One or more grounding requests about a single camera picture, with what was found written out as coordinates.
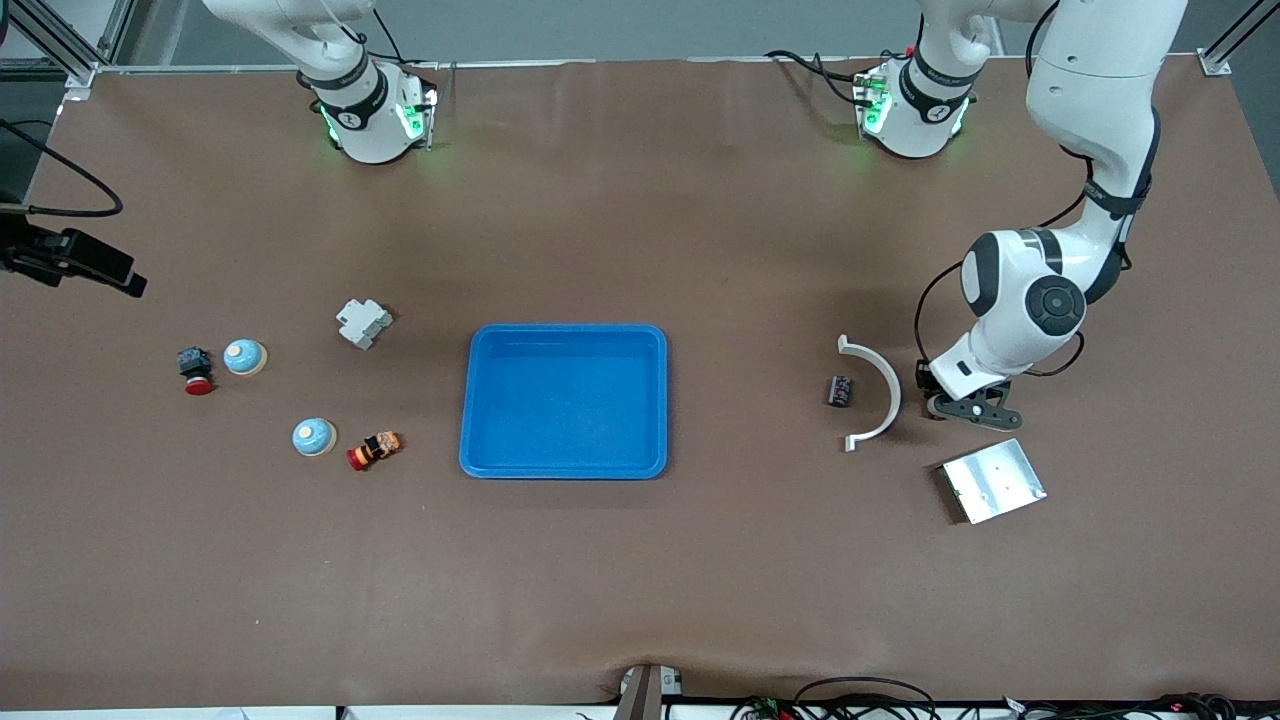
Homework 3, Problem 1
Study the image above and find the black cable loop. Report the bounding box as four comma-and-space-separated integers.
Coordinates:
795, 676, 939, 720

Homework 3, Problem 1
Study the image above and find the silver metal plate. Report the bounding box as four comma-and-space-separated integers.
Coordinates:
940, 438, 1048, 526

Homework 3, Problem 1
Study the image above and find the aluminium frame post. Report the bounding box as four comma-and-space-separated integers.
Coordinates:
0, 0, 136, 91
1198, 0, 1280, 77

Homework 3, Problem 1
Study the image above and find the red mushroom push button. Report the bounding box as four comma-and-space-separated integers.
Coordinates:
177, 346, 217, 397

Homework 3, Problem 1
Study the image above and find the red orange emergency stop button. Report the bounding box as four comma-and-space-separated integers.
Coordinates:
346, 431, 403, 473

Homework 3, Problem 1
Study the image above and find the black base cable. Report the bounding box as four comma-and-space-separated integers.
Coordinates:
765, 48, 873, 106

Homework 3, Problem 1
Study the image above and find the light blue call bell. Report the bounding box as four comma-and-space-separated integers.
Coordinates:
222, 338, 269, 378
292, 417, 338, 458

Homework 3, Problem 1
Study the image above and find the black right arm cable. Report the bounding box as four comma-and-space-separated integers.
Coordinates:
0, 118, 124, 217

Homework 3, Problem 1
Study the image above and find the white circuit breaker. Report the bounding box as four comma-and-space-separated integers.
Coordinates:
335, 298, 394, 351

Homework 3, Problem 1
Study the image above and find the black cable bundle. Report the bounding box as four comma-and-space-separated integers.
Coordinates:
1000, 690, 1280, 720

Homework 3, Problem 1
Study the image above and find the white curved plastic bracket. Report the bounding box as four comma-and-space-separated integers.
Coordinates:
837, 335, 903, 453

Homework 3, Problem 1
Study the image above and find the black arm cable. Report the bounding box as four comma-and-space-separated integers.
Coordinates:
912, 0, 1161, 379
0, 118, 124, 217

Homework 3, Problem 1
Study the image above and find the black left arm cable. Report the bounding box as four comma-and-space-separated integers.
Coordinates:
912, 0, 1161, 379

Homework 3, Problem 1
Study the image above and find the blue plastic tray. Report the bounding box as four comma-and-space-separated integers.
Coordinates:
458, 323, 669, 481

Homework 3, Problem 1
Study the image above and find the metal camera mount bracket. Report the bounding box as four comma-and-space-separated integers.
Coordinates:
612, 663, 687, 720

